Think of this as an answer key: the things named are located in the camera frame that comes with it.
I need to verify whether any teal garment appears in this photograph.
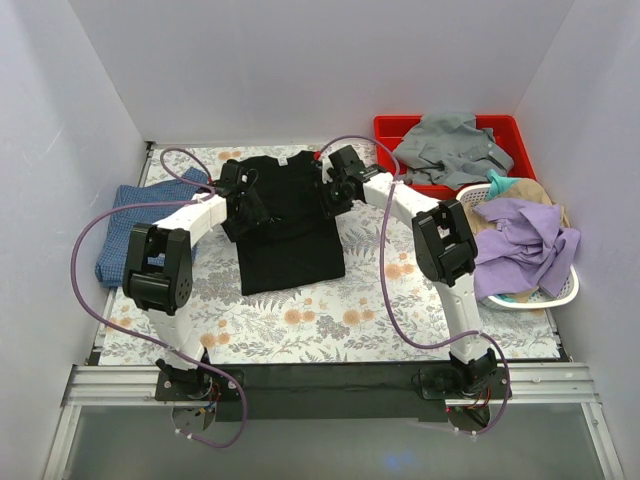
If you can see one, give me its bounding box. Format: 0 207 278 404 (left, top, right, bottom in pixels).
485 169 520 200

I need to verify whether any white plastic laundry basket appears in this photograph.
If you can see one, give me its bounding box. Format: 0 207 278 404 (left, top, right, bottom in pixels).
456 183 579 311

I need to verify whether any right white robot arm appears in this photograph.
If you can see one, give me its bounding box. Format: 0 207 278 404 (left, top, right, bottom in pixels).
314 145 507 398

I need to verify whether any floral patterned table mat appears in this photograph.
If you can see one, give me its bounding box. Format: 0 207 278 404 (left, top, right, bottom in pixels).
95 145 560 366

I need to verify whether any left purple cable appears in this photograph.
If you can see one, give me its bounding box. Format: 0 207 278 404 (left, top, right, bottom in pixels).
69 147 249 449

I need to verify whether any black floral print t-shirt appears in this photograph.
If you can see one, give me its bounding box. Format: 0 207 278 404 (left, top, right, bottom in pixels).
235 150 345 296

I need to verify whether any purple cable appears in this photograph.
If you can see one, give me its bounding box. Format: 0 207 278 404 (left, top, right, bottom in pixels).
69 147 249 449
313 133 513 438

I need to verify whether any beige garment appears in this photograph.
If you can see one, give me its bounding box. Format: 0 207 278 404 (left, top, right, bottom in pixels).
461 178 571 233

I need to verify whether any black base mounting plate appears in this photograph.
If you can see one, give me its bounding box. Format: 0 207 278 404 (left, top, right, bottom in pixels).
155 360 511 422

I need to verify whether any lilac purple shirt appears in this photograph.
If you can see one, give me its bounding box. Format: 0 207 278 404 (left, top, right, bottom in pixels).
472 197 581 300

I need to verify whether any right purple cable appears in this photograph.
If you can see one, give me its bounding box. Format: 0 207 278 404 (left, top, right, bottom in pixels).
313 133 513 438

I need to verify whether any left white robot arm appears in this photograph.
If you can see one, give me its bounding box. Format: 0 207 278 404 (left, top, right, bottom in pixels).
123 161 269 400

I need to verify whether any aluminium frame rail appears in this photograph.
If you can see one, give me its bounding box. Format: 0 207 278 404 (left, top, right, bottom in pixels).
43 362 624 479

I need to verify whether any grey shirt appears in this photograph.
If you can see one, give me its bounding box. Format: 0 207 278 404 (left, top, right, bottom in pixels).
394 113 515 190

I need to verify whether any blue checkered folded shirt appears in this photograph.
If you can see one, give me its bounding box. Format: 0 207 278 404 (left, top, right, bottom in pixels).
95 179 198 288

